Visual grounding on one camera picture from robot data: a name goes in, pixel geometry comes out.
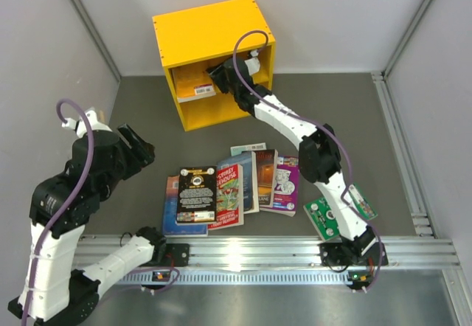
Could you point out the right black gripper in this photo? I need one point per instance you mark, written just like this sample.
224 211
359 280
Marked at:
217 74

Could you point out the yellow wooden shelf box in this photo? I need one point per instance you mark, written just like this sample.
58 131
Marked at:
209 35

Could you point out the blue sunset cover book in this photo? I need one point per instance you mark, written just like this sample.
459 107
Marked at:
169 226

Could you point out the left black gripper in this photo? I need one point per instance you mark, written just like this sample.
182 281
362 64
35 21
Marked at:
144 150

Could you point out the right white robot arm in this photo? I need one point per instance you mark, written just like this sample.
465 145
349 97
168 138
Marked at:
320 156

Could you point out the green cover book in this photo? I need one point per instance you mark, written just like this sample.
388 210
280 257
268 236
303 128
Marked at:
322 217

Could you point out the brown Edward Tulane book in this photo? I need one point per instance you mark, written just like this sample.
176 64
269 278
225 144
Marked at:
266 161

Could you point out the orange Roald Dahl book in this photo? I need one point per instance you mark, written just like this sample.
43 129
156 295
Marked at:
192 82

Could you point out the black cover book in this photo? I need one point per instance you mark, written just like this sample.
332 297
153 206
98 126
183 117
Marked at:
197 195

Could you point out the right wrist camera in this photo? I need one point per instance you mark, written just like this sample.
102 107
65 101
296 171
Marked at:
252 62

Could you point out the red treehouse book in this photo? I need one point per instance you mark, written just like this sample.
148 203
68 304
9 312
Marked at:
229 204

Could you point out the aluminium mounting rail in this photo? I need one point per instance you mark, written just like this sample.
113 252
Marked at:
296 260

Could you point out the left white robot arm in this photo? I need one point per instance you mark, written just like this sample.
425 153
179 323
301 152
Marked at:
55 293

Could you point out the light teal cover book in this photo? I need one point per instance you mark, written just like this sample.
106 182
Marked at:
237 150

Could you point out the purple cartoon cover book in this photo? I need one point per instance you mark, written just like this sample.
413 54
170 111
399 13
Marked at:
286 186

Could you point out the dark blue cover book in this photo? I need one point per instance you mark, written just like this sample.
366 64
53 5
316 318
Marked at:
247 160

